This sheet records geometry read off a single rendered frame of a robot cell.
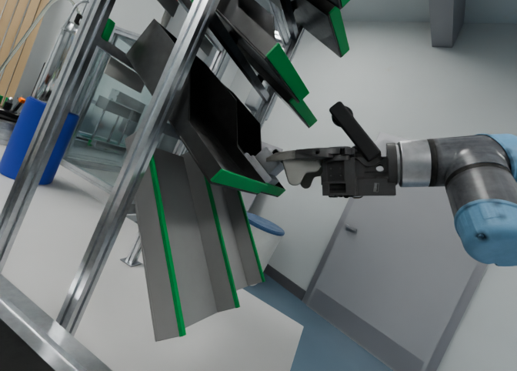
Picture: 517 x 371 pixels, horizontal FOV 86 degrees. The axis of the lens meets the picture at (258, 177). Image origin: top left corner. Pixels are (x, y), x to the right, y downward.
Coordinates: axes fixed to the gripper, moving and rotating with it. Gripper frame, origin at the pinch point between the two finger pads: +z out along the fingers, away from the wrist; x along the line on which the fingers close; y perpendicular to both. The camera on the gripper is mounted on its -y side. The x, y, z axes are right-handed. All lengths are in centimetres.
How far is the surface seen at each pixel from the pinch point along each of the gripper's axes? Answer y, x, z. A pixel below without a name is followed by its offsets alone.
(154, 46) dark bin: -14.9, -19.6, 13.1
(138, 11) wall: -224, 182, 237
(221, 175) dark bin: 5.2, -21.2, 0.2
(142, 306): 30.0, -3.0, 29.5
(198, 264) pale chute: 18.3, -11.1, 10.1
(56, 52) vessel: -41, 4, 77
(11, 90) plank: -94, 85, 279
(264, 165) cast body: 1.4, -2.4, 2.1
